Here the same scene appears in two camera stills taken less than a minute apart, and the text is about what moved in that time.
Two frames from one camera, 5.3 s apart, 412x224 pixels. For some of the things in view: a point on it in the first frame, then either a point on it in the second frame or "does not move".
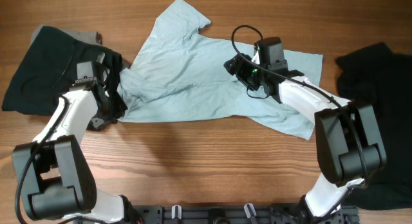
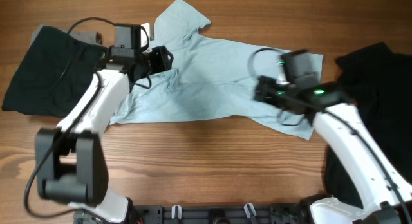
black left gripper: (121, 107) → (163, 61)
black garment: (374, 75) does not move
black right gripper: (239, 68) → (264, 91)
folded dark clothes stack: (49, 69) does not move
